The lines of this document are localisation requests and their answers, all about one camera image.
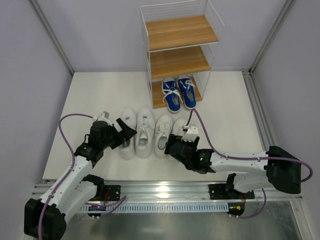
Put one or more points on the white lace sneaker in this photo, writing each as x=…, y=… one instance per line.
x=163, y=128
x=178, y=127

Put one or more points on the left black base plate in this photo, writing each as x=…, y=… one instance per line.
x=111, y=193

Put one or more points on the slotted cable duct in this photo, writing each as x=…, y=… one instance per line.
x=155, y=207

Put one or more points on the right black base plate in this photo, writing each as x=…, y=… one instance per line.
x=219, y=191

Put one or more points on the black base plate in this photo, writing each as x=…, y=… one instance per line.
x=111, y=193
x=219, y=191

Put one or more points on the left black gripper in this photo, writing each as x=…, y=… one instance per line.
x=116, y=135

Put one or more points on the blue canvas sneaker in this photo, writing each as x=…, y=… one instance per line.
x=187, y=88
x=171, y=94

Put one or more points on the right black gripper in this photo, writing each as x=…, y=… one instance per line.
x=176, y=146

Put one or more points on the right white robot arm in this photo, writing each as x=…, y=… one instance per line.
x=274, y=168

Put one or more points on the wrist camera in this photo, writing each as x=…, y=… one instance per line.
x=104, y=116
x=190, y=133

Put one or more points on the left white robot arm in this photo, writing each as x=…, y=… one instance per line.
x=47, y=218

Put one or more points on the aluminium mounting rail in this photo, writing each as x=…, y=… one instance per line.
x=172, y=191

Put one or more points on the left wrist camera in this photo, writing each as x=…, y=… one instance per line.
x=104, y=116

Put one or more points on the leftmost white sneaker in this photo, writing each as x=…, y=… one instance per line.
x=127, y=149

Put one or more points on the white wire shoe shelf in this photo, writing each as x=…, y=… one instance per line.
x=180, y=39

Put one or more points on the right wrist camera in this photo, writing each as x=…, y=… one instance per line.
x=190, y=133

